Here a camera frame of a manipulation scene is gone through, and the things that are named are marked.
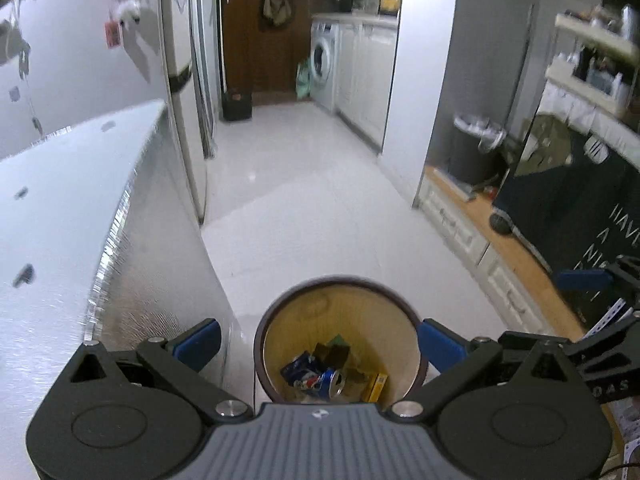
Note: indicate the crushed blue soda can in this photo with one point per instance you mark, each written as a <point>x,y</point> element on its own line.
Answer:
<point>310,376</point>

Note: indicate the brown wooden door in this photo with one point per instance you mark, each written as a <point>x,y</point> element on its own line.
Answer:
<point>261,59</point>

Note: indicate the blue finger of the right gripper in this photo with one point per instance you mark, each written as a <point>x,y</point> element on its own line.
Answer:
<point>592,279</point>

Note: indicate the yellow wastebasket with brown rim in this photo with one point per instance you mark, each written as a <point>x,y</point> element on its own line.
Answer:
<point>378,326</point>

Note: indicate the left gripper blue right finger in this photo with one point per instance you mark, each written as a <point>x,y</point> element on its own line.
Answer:
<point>442,347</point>

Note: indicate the yellow cardboard box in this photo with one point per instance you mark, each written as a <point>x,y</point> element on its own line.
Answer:
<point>372,392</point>

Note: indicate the white wall shelf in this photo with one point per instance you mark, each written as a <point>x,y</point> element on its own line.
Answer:
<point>597,65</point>

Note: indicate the white refrigerator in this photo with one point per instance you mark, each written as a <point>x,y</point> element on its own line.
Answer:
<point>189,105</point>

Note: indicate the teal plastic bag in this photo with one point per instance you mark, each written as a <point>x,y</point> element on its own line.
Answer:
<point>338,340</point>

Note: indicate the black bin by door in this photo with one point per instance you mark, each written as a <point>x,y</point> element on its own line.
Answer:
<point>237,106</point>

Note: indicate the white washing machine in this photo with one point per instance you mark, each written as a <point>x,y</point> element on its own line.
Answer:
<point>325,41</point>

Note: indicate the black round object on cabinet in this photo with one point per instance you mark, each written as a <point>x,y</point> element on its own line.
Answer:
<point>500,225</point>

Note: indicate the dark bin with white liner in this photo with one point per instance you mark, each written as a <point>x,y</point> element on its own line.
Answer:
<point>476,147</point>

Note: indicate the green plastic bag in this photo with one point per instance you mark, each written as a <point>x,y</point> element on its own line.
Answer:
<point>303,80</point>

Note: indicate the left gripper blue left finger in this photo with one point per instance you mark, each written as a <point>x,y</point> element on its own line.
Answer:
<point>196,347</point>

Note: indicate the brown cardboard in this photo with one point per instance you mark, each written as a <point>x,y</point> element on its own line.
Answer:
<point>340,358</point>

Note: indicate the white kitchen cabinets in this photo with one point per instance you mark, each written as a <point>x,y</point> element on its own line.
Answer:
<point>365,70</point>

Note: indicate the white low cabinet wood top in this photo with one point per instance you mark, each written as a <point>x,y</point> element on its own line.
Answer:
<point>516,284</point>

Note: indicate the black bear cloth cover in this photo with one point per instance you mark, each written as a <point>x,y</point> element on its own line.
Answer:
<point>571,199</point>

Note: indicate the pink hanging tag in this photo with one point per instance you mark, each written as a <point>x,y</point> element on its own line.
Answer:
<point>112,34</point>

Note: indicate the plush sheep wall toy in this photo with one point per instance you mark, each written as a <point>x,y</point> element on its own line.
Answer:
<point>128,12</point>

